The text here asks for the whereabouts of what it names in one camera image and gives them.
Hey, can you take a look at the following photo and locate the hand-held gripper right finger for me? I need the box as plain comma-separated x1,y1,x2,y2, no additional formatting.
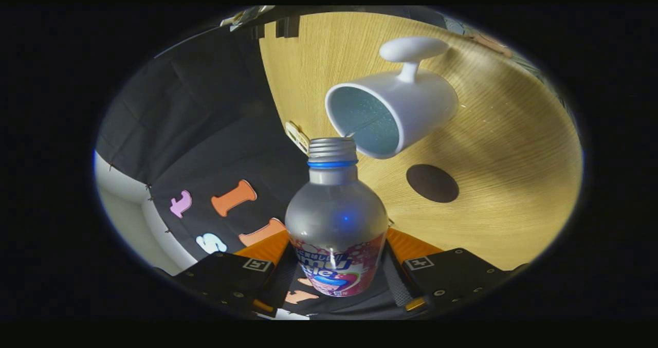
385,228,530,314

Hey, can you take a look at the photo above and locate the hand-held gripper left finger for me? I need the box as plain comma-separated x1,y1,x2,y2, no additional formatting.
170,230,297,318

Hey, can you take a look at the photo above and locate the silver juice bottle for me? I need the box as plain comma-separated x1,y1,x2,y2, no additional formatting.
284,137,389,298

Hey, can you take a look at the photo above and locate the dark brown round coaster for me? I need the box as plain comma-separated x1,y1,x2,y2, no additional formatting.
406,164,460,204

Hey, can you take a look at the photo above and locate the white cup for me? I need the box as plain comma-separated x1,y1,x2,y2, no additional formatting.
324,36,460,159

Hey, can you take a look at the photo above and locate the white divided condiment tray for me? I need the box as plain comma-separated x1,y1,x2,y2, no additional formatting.
284,121,310,155

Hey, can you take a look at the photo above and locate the wooden table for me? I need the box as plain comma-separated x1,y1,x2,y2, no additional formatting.
259,11,584,271

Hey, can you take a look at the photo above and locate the black backdrop cloth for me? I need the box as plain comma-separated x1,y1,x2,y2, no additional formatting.
95,6,448,320

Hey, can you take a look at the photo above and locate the cluttered side stand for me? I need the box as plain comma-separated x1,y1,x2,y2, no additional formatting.
220,6,276,30

